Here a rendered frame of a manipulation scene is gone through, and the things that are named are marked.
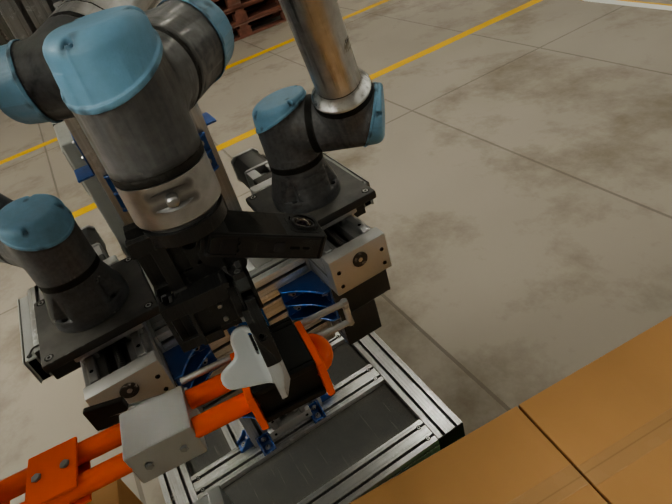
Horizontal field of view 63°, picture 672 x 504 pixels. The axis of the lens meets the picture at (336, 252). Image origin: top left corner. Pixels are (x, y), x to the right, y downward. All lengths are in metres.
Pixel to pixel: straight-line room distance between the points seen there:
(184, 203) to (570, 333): 1.92
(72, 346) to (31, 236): 0.21
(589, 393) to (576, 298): 1.02
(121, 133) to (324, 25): 0.56
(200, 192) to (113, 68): 0.11
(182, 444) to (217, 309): 0.16
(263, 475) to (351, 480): 0.28
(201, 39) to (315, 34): 0.46
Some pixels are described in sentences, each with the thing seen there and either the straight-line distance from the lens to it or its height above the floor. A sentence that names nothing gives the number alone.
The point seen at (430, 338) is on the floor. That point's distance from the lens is 2.23.
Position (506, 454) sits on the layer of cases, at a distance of 1.28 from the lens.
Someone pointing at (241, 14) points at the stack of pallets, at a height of 0.25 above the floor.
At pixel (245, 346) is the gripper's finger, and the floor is 1.30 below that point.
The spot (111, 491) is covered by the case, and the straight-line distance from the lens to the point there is 0.97.
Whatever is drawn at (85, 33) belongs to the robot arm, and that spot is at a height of 1.58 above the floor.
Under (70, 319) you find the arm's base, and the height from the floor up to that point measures 1.07.
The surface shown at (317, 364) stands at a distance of 0.55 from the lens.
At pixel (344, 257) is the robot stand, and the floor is 0.99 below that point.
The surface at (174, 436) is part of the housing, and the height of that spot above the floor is 1.23.
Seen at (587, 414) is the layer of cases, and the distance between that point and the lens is 1.35.
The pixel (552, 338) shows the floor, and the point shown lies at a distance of 2.21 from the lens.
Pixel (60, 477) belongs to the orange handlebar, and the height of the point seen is 1.23.
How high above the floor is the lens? 1.65
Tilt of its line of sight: 37 degrees down
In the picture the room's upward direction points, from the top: 17 degrees counter-clockwise
